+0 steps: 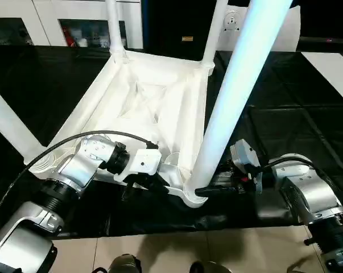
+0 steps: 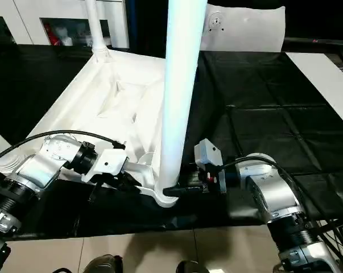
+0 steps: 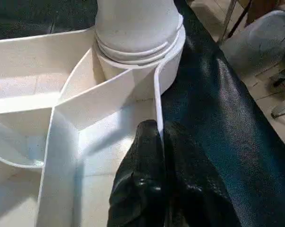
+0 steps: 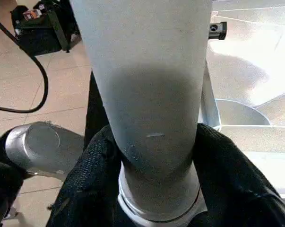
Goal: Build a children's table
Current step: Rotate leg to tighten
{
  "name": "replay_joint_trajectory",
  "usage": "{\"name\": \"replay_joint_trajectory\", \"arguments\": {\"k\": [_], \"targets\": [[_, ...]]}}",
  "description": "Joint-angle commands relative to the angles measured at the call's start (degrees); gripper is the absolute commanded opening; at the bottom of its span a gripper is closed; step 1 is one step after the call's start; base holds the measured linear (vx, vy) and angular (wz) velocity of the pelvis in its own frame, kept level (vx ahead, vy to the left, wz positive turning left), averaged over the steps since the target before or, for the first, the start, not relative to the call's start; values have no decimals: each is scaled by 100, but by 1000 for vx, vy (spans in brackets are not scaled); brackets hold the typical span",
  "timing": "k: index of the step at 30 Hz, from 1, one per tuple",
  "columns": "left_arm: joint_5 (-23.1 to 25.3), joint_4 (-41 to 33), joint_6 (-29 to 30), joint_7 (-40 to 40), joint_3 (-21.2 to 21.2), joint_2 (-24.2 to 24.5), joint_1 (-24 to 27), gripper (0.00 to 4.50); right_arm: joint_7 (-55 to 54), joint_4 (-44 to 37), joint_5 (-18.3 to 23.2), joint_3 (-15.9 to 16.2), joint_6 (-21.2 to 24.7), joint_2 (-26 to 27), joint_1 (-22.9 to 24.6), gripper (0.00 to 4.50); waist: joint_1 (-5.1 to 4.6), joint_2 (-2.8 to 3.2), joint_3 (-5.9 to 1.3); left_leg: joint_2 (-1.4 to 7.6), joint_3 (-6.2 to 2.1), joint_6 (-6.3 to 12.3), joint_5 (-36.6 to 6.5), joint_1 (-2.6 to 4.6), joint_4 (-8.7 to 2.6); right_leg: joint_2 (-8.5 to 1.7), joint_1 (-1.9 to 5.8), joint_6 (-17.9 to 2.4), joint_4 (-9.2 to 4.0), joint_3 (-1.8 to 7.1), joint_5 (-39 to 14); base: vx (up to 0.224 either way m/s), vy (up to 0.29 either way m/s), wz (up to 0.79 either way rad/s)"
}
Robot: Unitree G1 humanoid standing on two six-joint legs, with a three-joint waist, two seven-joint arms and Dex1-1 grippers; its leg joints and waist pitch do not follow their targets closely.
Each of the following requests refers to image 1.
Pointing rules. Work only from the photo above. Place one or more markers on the black work mat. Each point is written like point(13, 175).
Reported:
point(287, 99)

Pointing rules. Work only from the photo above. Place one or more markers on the dark robot left foot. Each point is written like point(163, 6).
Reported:
point(124, 264)

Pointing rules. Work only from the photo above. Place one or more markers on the dark low table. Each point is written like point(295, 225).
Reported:
point(324, 42)

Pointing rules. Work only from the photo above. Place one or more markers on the white glass-door cabinet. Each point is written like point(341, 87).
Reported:
point(46, 11)

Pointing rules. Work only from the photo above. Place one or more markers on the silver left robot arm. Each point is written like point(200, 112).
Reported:
point(83, 165)

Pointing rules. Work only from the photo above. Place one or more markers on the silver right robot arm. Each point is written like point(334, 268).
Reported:
point(310, 196)

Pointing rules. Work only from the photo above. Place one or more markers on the dark robot right foot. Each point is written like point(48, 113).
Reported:
point(209, 267)

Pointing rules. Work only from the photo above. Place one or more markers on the white plastic table leg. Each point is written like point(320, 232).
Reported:
point(239, 85)
point(9, 119)
point(214, 34)
point(114, 28)

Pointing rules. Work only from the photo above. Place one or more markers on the white plastic table top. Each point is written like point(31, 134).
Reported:
point(117, 85)

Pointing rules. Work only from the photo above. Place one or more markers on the red bottle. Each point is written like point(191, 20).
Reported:
point(66, 34)

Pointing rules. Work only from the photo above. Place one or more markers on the white flat board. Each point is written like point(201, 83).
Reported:
point(333, 76)

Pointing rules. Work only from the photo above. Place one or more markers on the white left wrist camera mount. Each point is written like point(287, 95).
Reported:
point(144, 162)

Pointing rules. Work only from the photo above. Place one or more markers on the dark robot foot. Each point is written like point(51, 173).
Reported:
point(209, 267)
point(124, 264)

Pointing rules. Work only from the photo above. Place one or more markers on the black box with gold label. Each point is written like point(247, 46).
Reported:
point(174, 22)

